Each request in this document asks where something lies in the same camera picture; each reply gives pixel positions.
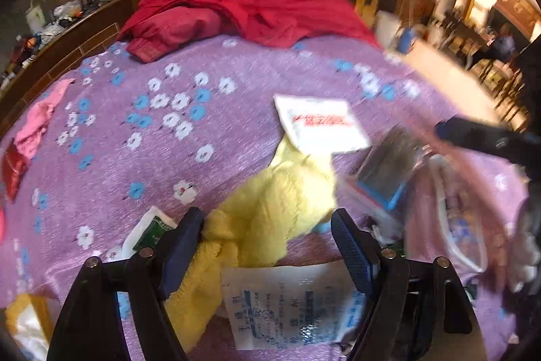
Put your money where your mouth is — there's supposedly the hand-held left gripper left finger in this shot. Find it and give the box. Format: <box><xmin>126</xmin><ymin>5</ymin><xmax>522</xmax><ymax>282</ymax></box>
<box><xmin>46</xmin><ymin>207</ymin><xmax>206</xmax><ymax>361</ymax></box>

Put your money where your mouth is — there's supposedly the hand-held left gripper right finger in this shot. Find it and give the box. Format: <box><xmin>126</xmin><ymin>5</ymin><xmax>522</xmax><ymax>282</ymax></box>
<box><xmin>331</xmin><ymin>208</ymin><xmax>475</xmax><ymax>361</ymax></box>

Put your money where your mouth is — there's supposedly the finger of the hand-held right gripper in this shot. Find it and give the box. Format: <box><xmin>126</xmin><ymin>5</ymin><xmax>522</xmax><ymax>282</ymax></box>
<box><xmin>434</xmin><ymin>117</ymin><xmax>509</xmax><ymax>158</ymax></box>

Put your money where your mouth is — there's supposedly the pink transparent bag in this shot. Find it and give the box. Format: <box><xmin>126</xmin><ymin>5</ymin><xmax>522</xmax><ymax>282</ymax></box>
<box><xmin>403</xmin><ymin>130</ymin><xmax>493</xmax><ymax>275</ymax></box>

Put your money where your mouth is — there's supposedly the white packet with blue print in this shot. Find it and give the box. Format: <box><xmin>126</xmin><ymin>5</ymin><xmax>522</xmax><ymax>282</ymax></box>
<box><xmin>221</xmin><ymin>263</ymin><xmax>367</xmax><ymax>352</ymax></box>

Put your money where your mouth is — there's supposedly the yellow towel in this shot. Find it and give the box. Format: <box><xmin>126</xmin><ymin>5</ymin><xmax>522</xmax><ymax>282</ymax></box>
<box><xmin>164</xmin><ymin>136</ymin><xmax>339</xmax><ymax>350</ymax></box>

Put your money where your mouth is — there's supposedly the green and white packet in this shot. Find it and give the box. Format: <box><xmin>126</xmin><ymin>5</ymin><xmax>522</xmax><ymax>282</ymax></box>
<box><xmin>122</xmin><ymin>206</ymin><xmax>179</xmax><ymax>261</ymax></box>

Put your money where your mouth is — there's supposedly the silver and blue packet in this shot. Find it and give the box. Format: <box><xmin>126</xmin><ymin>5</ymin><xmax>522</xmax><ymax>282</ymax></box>
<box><xmin>349</xmin><ymin>126</ymin><xmax>424</xmax><ymax>211</ymax></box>

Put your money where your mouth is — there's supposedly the purple floral tablecloth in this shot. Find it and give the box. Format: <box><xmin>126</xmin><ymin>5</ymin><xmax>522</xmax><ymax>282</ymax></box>
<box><xmin>0</xmin><ymin>35</ymin><xmax>538</xmax><ymax>361</ymax></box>

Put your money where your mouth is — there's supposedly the white and blue container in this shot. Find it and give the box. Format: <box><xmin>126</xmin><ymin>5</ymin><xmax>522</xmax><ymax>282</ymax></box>
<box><xmin>375</xmin><ymin>11</ymin><xmax>420</xmax><ymax>54</ymax></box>

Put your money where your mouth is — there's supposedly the white packet with red print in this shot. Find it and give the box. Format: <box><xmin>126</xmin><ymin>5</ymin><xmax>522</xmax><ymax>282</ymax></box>
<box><xmin>274</xmin><ymin>94</ymin><xmax>373</xmax><ymax>155</ymax></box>

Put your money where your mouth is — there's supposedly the gold-edged white box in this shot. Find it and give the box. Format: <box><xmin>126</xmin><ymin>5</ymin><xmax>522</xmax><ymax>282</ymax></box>
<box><xmin>3</xmin><ymin>293</ymin><xmax>54</xmax><ymax>358</ymax></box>

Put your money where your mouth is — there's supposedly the red pouch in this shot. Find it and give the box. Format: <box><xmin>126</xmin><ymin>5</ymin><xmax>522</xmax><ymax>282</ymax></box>
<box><xmin>1</xmin><ymin>138</ymin><xmax>31</xmax><ymax>202</ymax></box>

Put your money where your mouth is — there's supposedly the pink cloth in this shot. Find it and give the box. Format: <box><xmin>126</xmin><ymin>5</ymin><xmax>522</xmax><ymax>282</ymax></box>
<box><xmin>14</xmin><ymin>79</ymin><xmax>75</xmax><ymax>159</ymax></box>

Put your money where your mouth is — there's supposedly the red jacket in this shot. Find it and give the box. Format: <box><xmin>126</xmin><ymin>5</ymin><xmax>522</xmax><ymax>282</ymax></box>
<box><xmin>117</xmin><ymin>0</ymin><xmax>382</xmax><ymax>64</ymax></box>

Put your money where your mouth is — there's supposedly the wooden counter with clutter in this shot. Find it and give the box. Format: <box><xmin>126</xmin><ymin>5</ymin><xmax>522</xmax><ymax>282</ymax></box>
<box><xmin>0</xmin><ymin>0</ymin><xmax>141</xmax><ymax>126</ymax></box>

